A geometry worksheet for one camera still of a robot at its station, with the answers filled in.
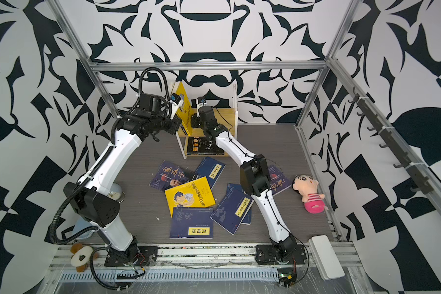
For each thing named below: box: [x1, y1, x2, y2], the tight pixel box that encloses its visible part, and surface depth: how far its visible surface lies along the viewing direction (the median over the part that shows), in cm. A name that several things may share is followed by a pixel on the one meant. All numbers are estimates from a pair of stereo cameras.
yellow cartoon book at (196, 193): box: [164, 176, 216, 219], surface depth 90 cm
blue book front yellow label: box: [169, 207, 214, 240], surface depth 83 cm
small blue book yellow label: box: [193, 156, 227, 190], surface depth 101 cm
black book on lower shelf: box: [186, 136, 225, 156], surface depth 104 cm
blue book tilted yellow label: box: [209, 187, 255, 236], surface depth 86 cm
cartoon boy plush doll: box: [292, 174, 329, 214], surface depth 87 cm
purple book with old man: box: [148, 159, 201, 192], surface depth 96 cm
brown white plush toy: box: [70, 242, 99, 273], surface depth 73 cm
